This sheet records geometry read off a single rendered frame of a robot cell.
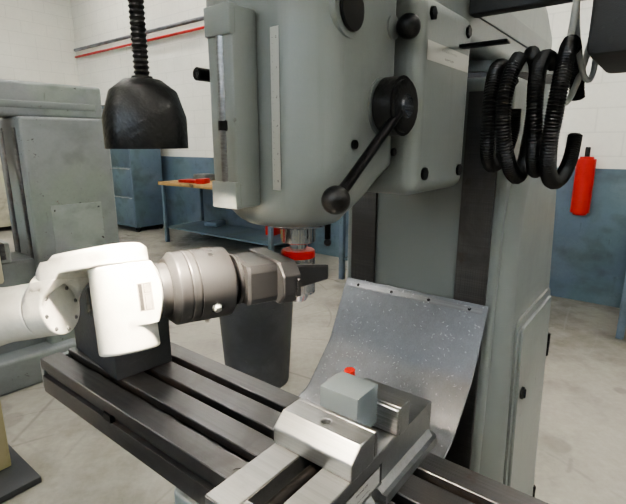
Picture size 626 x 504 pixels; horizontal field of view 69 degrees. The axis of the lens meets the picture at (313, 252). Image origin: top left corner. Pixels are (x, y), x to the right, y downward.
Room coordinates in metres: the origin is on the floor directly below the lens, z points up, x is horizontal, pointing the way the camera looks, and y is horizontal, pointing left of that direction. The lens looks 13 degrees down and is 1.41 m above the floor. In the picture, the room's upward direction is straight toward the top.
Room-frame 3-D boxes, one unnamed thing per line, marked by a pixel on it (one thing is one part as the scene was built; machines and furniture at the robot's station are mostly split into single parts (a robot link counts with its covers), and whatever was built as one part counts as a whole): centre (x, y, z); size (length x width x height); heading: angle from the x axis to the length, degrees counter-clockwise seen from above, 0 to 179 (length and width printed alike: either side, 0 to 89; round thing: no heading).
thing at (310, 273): (0.59, 0.00, 1.24); 0.06 x 0.02 x 0.03; 122
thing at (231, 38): (0.53, 0.09, 1.45); 0.04 x 0.04 x 0.21; 52
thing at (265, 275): (0.57, 0.10, 1.24); 0.13 x 0.12 x 0.10; 32
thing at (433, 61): (0.77, -0.10, 1.47); 0.24 x 0.19 x 0.26; 52
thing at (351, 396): (0.56, -0.05, 1.06); 0.06 x 0.05 x 0.06; 52
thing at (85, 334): (0.94, 0.42, 1.05); 0.22 x 0.12 x 0.20; 46
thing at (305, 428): (0.52, -0.01, 1.04); 0.12 x 0.06 x 0.04; 52
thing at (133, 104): (0.43, 0.15, 1.44); 0.07 x 0.07 x 0.06
